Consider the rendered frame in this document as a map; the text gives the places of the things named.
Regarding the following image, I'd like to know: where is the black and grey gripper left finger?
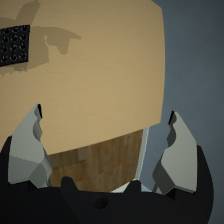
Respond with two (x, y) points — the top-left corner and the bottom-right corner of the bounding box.
(0, 104), (52, 224)

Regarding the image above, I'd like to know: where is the black knob box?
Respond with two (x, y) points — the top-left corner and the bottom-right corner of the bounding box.
(0, 25), (30, 67)

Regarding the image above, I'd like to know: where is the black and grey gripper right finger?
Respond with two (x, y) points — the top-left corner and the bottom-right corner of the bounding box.
(152, 111), (214, 224)

